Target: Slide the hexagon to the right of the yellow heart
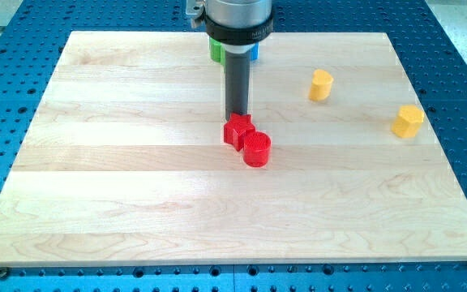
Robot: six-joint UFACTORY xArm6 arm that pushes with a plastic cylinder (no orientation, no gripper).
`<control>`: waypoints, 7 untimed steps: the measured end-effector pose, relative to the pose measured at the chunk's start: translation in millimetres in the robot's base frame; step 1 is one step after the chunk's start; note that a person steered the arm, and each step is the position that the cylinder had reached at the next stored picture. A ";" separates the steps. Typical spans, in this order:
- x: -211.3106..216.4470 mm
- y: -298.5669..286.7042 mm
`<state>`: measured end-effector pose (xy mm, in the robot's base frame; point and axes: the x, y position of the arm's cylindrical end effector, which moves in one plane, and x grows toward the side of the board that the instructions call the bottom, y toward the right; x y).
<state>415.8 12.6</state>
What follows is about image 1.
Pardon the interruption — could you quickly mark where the light wooden board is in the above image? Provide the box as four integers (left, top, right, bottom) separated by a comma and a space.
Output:
0, 31, 467, 267

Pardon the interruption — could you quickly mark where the yellow heart block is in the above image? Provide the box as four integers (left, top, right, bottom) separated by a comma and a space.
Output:
308, 69, 334, 101

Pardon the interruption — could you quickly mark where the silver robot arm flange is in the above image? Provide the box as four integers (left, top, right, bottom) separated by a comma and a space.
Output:
191, 0, 273, 54

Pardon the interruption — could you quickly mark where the green block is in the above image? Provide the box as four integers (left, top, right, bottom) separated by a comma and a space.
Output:
208, 37, 225, 66

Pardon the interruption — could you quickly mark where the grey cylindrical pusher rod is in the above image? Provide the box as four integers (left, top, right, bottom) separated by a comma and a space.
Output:
224, 51, 251, 121

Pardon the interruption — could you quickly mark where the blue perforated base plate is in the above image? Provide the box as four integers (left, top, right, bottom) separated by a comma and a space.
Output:
0, 1, 467, 291

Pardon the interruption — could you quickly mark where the yellow hexagon block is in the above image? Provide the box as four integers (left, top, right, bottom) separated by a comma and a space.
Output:
391, 105, 425, 138

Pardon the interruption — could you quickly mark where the blue block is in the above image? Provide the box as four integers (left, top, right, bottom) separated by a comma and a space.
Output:
250, 43, 259, 61

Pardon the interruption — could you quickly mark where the red cylinder block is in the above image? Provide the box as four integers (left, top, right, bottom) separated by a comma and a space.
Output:
243, 131, 272, 167

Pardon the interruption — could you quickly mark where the red star block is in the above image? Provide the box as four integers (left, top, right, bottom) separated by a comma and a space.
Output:
223, 113, 255, 152

